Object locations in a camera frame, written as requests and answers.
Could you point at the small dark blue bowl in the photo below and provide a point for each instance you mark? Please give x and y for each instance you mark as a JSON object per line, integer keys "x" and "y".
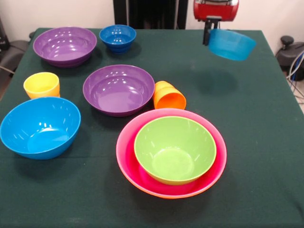
{"x": 117, "y": 40}

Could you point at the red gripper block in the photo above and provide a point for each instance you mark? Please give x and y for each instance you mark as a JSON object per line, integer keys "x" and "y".
{"x": 213, "y": 10}

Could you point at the purple plastic bowl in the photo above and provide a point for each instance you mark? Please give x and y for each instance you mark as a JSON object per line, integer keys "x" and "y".
{"x": 118, "y": 92}
{"x": 64, "y": 50}

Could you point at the pink plastic bowl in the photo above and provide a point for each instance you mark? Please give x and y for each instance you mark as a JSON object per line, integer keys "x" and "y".
{"x": 128, "y": 137}

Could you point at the green plastic bowl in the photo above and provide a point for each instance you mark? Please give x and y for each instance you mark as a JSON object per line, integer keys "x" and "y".
{"x": 175, "y": 142}

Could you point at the light blue plastic cup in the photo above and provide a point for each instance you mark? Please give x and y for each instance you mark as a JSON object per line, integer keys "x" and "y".
{"x": 230, "y": 46}

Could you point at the orange plastic cup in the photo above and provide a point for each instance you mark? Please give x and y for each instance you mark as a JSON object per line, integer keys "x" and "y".
{"x": 168, "y": 99}

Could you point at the dark green table cloth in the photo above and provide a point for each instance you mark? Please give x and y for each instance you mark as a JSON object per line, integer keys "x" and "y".
{"x": 249, "y": 118}

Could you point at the light blue plastic bowl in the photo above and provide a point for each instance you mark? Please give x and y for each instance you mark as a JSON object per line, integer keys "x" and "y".
{"x": 40, "y": 128}

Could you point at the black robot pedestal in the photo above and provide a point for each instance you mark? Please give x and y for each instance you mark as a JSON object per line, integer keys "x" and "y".
{"x": 152, "y": 12}

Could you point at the yellow plastic cup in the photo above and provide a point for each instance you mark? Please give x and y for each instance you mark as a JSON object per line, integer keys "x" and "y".
{"x": 41, "y": 85}

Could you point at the orange plastic bowl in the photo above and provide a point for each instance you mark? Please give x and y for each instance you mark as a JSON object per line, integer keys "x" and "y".
{"x": 171, "y": 197}

